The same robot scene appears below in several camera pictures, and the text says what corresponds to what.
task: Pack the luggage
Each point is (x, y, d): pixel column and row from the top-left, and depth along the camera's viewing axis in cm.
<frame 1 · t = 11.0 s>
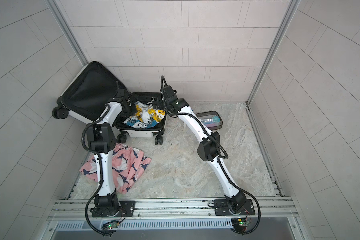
left hand: (136, 108, 104), fingers closed
right hand: (156, 103, 89), fingers open
black and white open suitcase: (92, 85, 87), point 30 cm above the table
pink shark print garment: (127, 163, 84), point 3 cm above the table
yellow blue print garment: (146, 117, 96), point 11 cm above the table
clear black-trimmed toiletry pouch: (212, 119, 107), point 2 cm above the table

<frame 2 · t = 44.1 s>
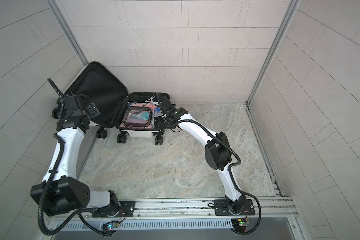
left hand: (88, 106, 75), fingers open
right hand: (158, 125, 87), fingers open
clear black-trimmed toiletry pouch: (139, 116, 102), point 7 cm above the table
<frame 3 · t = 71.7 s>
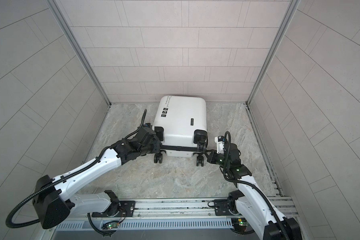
left hand: (163, 142, 78), fingers open
right hand: (203, 152, 80), fingers closed
black and white open suitcase: (181, 121, 81), point 21 cm above the table
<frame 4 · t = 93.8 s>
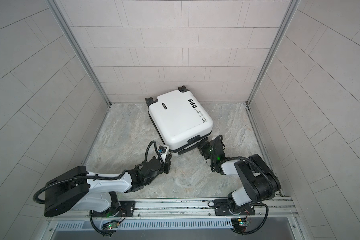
left hand: (176, 155, 81), fingers closed
right hand: (194, 143, 89), fingers closed
